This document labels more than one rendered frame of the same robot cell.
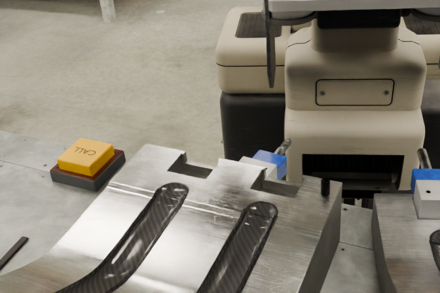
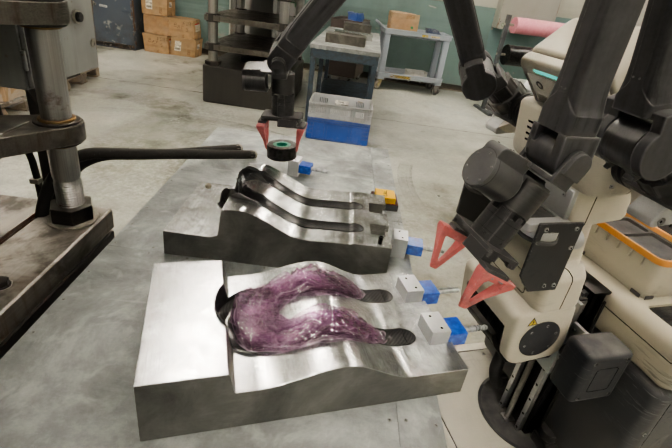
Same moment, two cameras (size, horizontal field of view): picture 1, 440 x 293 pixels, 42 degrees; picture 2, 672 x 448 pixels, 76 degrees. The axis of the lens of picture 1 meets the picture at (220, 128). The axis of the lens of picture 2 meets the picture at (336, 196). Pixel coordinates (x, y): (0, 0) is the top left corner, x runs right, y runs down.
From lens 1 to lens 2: 0.77 m
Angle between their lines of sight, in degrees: 53
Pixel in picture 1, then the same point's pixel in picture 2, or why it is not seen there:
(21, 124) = not seen: hidden behind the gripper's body
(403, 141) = (505, 314)
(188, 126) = not seen: hidden behind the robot
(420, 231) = (385, 286)
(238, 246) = (335, 226)
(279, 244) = (339, 234)
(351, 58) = (521, 249)
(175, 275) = (311, 214)
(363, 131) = not seen: hidden behind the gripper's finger
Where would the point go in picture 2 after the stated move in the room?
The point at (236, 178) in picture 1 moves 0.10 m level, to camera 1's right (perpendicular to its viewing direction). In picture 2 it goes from (375, 219) to (397, 242)
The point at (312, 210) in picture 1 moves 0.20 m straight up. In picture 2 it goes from (365, 240) to (380, 156)
